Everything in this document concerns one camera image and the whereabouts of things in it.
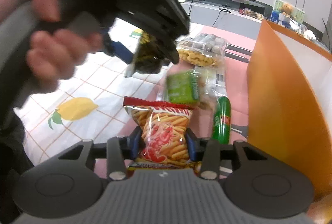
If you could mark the grey tv cabinet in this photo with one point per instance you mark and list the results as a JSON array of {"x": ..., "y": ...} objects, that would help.
[{"x": 224, "y": 15}]

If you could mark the black yellow snack packet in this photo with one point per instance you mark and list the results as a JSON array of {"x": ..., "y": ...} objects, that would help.
[{"x": 148, "y": 57}]

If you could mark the snack pile on cabinet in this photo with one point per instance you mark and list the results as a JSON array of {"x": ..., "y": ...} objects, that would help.
[{"x": 250, "y": 13}]

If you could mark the teddy bear toy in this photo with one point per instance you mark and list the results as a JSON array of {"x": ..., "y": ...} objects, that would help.
[{"x": 288, "y": 10}]

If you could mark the pink table mat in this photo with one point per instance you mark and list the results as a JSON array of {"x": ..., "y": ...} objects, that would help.
[{"x": 164, "y": 141}]

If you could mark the green label nut bag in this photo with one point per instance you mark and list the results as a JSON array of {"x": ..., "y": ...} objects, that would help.
[{"x": 194, "y": 87}]

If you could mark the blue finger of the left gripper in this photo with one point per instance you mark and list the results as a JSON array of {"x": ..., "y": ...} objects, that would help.
[{"x": 116, "y": 48}]

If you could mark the green sausage snack tube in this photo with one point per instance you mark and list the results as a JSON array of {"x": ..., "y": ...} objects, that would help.
[{"x": 222, "y": 120}]

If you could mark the person left hand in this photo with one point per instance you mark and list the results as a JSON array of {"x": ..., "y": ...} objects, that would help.
[{"x": 53, "y": 57}]

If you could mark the red shrimp stick snack bag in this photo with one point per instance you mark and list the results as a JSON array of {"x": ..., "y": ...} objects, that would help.
[{"x": 163, "y": 126}]

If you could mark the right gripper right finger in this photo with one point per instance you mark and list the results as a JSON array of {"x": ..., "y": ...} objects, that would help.
[{"x": 205, "y": 152}]

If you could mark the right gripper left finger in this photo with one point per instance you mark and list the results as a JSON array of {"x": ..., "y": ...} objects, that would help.
[{"x": 119, "y": 149}]

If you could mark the orange cardboard box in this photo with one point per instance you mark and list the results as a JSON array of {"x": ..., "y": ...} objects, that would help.
[{"x": 289, "y": 98}]

